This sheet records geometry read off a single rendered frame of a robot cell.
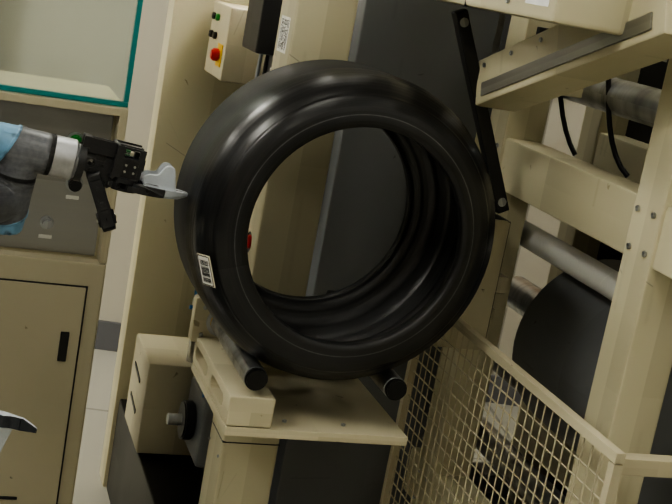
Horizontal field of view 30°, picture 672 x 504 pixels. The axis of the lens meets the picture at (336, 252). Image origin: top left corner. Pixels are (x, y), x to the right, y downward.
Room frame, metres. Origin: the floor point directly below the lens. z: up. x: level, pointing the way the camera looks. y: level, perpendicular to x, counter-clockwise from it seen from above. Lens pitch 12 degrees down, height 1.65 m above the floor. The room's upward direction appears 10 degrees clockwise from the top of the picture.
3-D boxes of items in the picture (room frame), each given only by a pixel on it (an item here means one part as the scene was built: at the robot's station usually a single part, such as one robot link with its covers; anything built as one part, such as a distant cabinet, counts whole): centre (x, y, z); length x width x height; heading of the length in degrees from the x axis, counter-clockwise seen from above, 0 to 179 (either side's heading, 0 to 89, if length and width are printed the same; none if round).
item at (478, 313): (2.74, -0.26, 1.05); 0.20 x 0.15 x 0.30; 19
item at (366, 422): (2.41, 0.03, 0.80); 0.37 x 0.36 x 0.02; 109
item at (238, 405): (2.37, 0.16, 0.84); 0.36 x 0.09 x 0.06; 19
